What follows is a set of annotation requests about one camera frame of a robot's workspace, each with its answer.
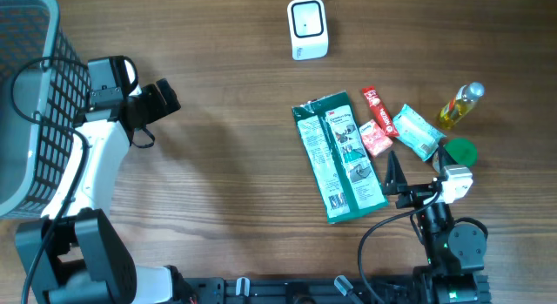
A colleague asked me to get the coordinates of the grey mesh shopping basket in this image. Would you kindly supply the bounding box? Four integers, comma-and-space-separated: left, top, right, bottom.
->
1, 0, 91, 219

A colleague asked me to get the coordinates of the green 3M gloves package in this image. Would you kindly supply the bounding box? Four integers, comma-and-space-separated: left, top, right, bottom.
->
292, 91, 387, 224

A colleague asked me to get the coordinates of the red snack packet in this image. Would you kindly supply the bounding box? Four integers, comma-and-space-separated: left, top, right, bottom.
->
362, 86, 399, 137

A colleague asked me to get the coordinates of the red Kleenex tissue pack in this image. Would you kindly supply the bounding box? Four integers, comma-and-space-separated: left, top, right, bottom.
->
359, 120, 393, 158

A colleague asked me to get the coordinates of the yellow oil bottle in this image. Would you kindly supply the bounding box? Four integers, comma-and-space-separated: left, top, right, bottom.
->
437, 82, 485, 130

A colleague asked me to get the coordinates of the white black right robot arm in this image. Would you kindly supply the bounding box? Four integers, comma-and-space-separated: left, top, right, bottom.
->
384, 152, 492, 303

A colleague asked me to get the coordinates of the teal wet wipes pack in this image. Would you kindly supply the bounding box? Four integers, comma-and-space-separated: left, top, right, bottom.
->
393, 104, 446, 161

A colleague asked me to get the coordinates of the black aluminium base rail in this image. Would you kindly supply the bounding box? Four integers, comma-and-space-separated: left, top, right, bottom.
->
173, 275, 493, 304

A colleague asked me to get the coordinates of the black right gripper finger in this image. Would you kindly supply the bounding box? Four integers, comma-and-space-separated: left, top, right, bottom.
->
382, 151, 409, 195
436, 145, 455, 176

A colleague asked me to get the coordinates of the white cube barcode scanner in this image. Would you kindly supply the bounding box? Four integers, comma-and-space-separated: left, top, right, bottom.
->
287, 0, 329, 61

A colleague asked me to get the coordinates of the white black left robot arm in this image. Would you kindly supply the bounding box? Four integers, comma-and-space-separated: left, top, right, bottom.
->
12, 56, 197, 303

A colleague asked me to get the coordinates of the green white round tub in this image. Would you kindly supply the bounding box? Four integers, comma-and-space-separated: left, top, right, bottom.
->
431, 138, 478, 172

